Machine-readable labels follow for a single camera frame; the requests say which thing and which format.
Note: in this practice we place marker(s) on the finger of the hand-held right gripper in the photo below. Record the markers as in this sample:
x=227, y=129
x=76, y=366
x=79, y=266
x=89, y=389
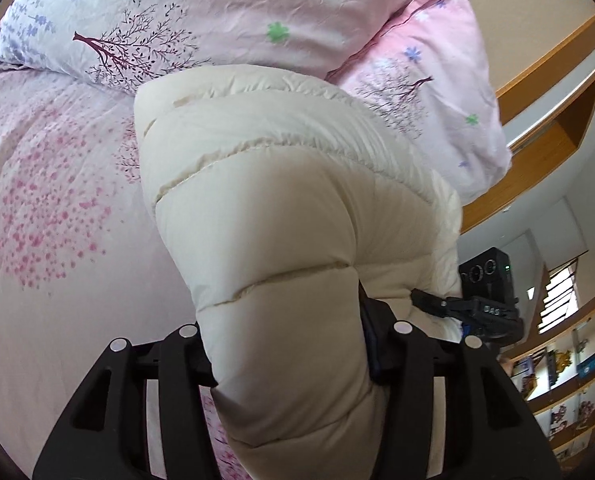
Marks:
x=430, y=302

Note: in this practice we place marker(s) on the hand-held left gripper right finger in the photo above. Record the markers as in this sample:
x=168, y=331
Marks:
x=377, y=355

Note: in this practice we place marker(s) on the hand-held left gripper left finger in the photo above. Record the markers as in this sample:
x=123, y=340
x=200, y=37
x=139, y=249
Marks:
x=185, y=360

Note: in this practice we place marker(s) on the cream puffer jacket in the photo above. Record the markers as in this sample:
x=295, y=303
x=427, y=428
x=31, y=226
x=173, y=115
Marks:
x=277, y=220

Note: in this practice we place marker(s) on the row of colourful books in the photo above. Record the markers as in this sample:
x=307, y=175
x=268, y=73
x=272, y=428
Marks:
x=562, y=385

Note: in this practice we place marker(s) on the wooden bookshelf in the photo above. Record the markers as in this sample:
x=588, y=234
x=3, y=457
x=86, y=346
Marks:
x=567, y=400

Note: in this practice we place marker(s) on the pink floral pillow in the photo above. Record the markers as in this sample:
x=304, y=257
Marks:
x=437, y=100
x=217, y=15

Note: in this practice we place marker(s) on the pink floral bed sheet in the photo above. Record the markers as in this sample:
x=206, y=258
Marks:
x=52, y=170

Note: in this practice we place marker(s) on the wooden wall shelf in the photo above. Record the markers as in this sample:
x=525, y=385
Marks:
x=552, y=125

